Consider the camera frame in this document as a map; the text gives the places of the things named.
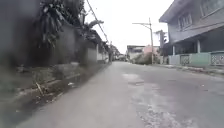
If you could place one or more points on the distant buildings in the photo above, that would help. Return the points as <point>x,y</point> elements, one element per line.
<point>136,51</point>

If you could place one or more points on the grey concrete road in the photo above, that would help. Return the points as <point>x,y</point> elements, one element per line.
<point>116,100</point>

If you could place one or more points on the street light pole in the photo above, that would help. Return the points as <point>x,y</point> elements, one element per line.
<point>151,43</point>

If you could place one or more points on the dark tree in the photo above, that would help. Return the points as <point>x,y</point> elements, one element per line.
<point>162,38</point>

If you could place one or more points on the large-leaved plants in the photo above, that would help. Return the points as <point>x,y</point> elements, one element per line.
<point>55,20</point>

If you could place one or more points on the dirt gutter verge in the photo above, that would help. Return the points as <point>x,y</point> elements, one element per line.
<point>40,87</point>

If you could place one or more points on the concrete kerb strip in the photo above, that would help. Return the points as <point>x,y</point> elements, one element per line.
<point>190,68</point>

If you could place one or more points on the grey two-storey building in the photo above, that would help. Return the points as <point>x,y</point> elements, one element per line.
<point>196,30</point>

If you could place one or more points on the grey wall with gates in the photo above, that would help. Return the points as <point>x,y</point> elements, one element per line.
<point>71,46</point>

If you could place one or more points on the pale green fence wall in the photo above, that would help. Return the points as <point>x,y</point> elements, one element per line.
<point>196,59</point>

